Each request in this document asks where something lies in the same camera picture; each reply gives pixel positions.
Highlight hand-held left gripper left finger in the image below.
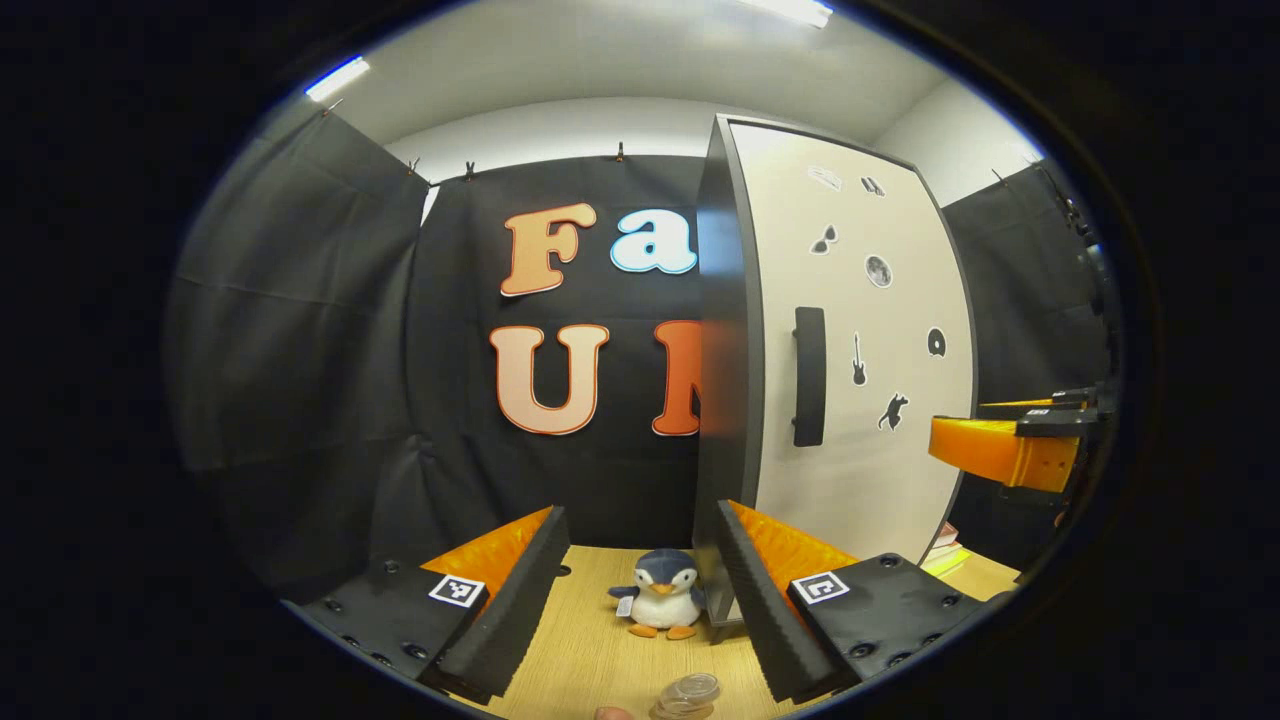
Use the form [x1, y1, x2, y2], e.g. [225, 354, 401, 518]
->
[290, 505, 571, 706]

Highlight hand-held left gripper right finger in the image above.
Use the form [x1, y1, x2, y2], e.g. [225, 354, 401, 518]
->
[715, 498, 988, 704]

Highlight clear bottle with red label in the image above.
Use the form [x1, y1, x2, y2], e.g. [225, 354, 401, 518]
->
[655, 672, 723, 713]

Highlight beige cabinet door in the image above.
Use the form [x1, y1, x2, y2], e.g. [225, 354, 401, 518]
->
[725, 115, 979, 626]

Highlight black cabinet door handle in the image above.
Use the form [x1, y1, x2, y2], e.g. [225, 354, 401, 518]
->
[792, 307, 828, 448]

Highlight dark grey cabinet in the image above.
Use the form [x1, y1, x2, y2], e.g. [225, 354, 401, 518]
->
[693, 113, 769, 643]

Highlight penguin plush toy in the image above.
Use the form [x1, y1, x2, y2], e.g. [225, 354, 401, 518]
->
[607, 548, 706, 641]

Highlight black backdrop cloth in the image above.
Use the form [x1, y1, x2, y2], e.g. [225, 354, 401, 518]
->
[165, 105, 1121, 601]

